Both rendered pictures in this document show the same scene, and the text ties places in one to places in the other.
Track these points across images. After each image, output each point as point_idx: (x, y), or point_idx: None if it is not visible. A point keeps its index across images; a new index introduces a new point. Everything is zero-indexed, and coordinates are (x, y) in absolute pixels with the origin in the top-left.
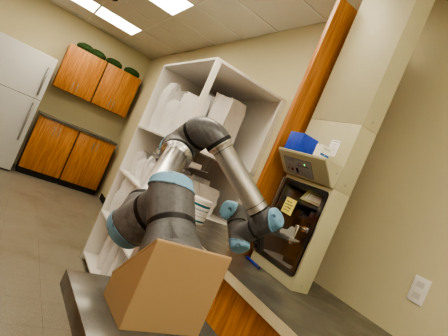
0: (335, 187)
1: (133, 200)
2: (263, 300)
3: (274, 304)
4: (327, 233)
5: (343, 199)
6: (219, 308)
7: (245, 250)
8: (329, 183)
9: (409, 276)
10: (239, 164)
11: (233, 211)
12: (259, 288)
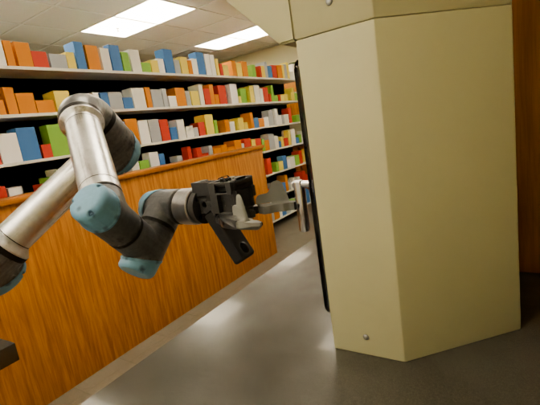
0: (295, 33)
1: None
2: (140, 369)
3: (148, 379)
4: (359, 169)
5: (348, 42)
6: None
7: (137, 272)
8: (272, 37)
9: None
10: (71, 138)
11: (140, 208)
12: (208, 342)
